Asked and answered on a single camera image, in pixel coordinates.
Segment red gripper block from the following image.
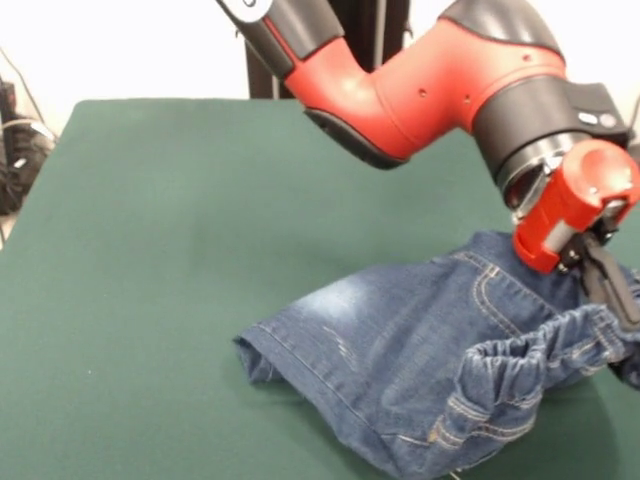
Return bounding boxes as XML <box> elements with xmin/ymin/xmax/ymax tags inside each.
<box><xmin>512</xmin><ymin>139</ymin><xmax>640</xmax><ymax>331</ymax></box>

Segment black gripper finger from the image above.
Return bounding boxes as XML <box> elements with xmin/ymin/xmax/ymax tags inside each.
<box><xmin>607</xmin><ymin>349</ymin><xmax>640</xmax><ymax>391</ymax></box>

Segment blue denim jeans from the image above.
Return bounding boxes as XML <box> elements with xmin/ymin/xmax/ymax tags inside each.
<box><xmin>232</xmin><ymin>229</ymin><xmax>640</xmax><ymax>480</ymax></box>

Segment dark green table cloth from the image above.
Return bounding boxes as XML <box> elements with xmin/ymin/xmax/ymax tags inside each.
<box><xmin>0</xmin><ymin>98</ymin><xmax>640</xmax><ymax>480</ymax></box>

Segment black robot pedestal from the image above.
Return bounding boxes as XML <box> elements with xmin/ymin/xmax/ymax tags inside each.
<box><xmin>243</xmin><ymin>0</ymin><xmax>416</xmax><ymax>100</ymax></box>

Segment black cable bundle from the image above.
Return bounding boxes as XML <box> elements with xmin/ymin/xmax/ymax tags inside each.
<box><xmin>0</xmin><ymin>79</ymin><xmax>57</xmax><ymax>217</ymax></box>

